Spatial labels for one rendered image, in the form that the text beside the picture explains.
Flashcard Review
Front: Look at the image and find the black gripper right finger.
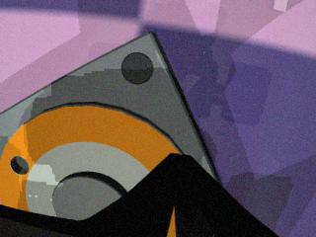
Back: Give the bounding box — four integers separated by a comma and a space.
174, 154, 279, 237

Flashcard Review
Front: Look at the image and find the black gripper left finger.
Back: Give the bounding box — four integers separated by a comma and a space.
0, 153, 183, 237

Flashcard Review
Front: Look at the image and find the orange and white round plate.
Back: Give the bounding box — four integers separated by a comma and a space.
0, 102, 185, 217

